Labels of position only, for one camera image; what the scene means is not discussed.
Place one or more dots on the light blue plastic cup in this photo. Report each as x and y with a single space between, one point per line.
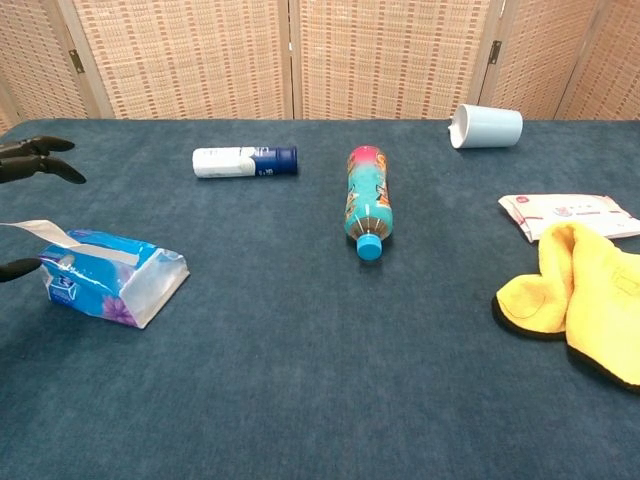
487 126

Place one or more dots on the blue table cloth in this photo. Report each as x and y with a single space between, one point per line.
300 350

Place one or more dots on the teal drink bottle blue cap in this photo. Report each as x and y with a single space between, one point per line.
368 200

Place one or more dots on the blue tissue pack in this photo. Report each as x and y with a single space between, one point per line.
107 280

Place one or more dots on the white wet wipes pack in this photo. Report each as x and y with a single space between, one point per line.
570 212

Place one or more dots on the woven folding screen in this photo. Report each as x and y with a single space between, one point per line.
320 55

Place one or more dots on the white bottle with blue cap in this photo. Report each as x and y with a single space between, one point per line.
240 161

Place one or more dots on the yellow cloth with black trim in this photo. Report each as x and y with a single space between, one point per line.
590 295

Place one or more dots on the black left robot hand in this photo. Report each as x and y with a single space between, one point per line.
30 167

